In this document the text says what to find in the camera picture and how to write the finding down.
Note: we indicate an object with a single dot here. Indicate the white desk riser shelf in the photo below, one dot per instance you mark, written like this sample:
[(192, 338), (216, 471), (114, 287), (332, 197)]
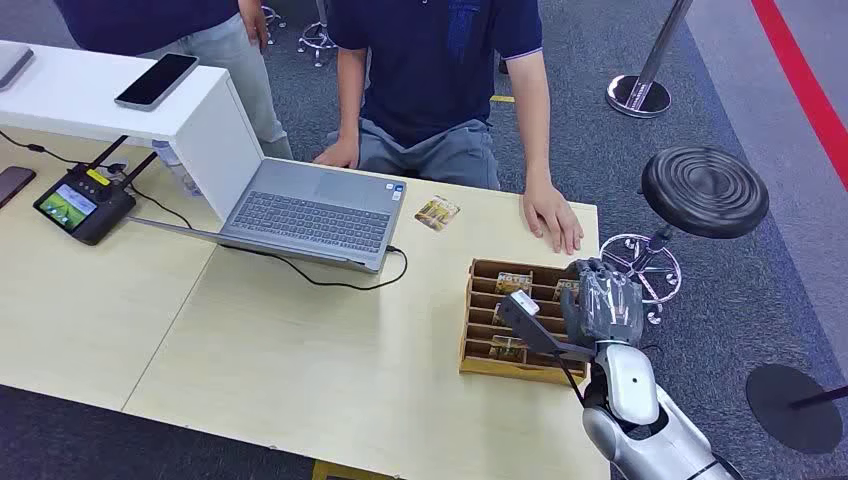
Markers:
[(218, 146)]

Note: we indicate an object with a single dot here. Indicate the dark brown smartphone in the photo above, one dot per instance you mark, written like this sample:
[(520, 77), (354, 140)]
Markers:
[(13, 183)]

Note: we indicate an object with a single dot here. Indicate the person's left hand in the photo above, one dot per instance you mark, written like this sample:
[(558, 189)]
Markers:
[(550, 212)]

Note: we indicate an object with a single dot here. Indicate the black disc base with pole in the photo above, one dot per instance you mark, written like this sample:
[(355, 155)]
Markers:
[(788, 411)]

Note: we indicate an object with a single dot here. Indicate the person's right forearm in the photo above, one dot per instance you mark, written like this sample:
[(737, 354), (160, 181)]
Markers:
[(351, 99)]

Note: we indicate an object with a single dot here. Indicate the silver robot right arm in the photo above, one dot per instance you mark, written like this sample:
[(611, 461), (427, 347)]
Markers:
[(629, 387)]

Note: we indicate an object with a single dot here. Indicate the hotel key card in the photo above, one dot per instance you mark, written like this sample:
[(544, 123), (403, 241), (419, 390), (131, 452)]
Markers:
[(497, 319), (509, 346), (437, 212), (564, 289), (513, 283)]

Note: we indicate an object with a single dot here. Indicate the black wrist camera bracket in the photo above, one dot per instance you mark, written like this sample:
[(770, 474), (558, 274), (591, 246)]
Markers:
[(530, 331)]

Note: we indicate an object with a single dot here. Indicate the black smartphone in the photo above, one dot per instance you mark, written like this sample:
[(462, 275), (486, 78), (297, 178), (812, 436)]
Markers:
[(156, 81)]

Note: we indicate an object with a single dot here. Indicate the black round stool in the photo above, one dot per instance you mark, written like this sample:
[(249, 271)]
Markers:
[(705, 192)]

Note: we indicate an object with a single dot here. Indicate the person's right hand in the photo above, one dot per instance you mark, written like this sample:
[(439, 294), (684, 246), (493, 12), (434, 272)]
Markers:
[(339, 156)]

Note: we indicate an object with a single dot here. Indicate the person's hand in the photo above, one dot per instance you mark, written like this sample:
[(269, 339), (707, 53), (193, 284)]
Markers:
[(255, 23)]

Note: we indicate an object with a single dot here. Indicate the wooden slotted card holder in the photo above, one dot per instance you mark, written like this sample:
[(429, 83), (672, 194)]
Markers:
[(484, 368)]

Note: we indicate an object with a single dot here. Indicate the chrome stanchion post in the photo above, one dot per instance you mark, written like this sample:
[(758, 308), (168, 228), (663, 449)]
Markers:
[(637, 96)]

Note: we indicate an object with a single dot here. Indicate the person's left forearm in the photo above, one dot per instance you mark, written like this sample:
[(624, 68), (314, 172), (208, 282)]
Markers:
[(530, 126)]

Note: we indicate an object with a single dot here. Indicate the chrome chair base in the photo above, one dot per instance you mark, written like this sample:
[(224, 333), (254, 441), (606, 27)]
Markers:
[(316, 38), (272, 16)]

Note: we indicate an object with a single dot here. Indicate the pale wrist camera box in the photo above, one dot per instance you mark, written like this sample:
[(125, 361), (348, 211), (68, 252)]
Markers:
[(527, 303)]

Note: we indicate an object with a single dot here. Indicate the grey flat device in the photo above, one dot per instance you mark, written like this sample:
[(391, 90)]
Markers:
[(12, 65)]

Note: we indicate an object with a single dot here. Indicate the person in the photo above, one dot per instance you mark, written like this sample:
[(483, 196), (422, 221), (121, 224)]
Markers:
[(430, 66), (146, 23)]

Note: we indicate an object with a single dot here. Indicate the black remote controller with screen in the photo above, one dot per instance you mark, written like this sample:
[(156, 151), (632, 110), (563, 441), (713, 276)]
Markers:
[(89, 208)]

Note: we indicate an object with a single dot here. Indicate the clear plastic water bottle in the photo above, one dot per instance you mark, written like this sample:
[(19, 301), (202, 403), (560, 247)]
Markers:
[(177, 171)]

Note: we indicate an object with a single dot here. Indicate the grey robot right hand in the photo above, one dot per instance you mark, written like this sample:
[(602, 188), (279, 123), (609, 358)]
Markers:
[(606, 305)]

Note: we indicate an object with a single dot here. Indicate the grey open laptop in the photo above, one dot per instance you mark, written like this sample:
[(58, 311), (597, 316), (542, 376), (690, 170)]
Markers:
[(311, 215)]

